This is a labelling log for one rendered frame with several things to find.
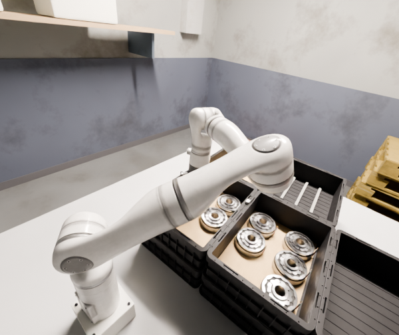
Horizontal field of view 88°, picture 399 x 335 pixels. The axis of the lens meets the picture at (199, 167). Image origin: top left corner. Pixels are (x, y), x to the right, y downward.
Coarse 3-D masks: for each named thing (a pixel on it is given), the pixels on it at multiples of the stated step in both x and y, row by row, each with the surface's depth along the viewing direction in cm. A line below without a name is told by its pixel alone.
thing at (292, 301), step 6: (270, 276) 63; (276, 276) 63; (264, 282) 61; (270, 282) 61; (282, 282) 62; (288, 282) 62; (264, 288) 60; (270, 288) 60; (288, 288) 60; (294, 288) 61; (270, 294) 58; (294, 294) 59; (276, 300) 57; (288, 300) 58; (294, 300) 58; (288, 306) 56; (294, 306) 56
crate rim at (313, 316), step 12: (264, 192) 86; (288, 204) 81; (240, 216) 73; (312, 216) 77; (228, 228) 68; (216, 240) 63; (216, 264) 57; (324, 264) 61; (228, 276) 56; (240, 276) 55; (324, 276) 58; (252, 288) 52; (264, 300) 51; (276, 312) 50; (288, 312) 49; (312, 312) 49; (300, 324) 47; (312, 324) 47
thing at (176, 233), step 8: (248, 184) 89; (256, 192) 85; (240, 208) 76; (232, 216) 73; (224, 224) 69; (168, 232) 66; (176, 232) 64; (184, 240) 62; (192, 240) 62; (192, 248) 62; (200, 248) 60; (208, 248) 61
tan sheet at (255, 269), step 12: (288, 228) 84; (276, 240) 78; (228, 252) 72; (240, 252) 72; (264, 252) 73; (276, 252) 74; (228, 264) 68; (240, 264) 68; (252, 264) 69; (264, 264) 70; (252, 276) 66; (264, 276) 66; (300, 288) 64
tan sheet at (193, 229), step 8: (216, 200) 93; (200, 216) 84; (184, 224) 80; (192, 224) 80; (200, 224) 81; (184, 232) 77; (192, 232) 77; (200, 232) 77; (208, 232) 78; (200, 240) 74; (208, 240) 75
